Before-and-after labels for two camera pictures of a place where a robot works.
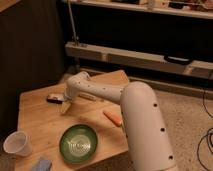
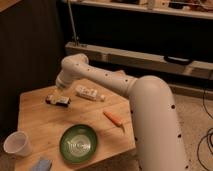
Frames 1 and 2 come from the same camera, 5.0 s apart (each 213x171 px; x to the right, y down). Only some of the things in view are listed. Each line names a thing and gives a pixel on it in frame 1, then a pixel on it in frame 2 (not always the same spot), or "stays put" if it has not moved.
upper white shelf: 201,9 stays put
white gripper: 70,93 to 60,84
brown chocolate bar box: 55,98 stays put
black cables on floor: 206,133 stays put
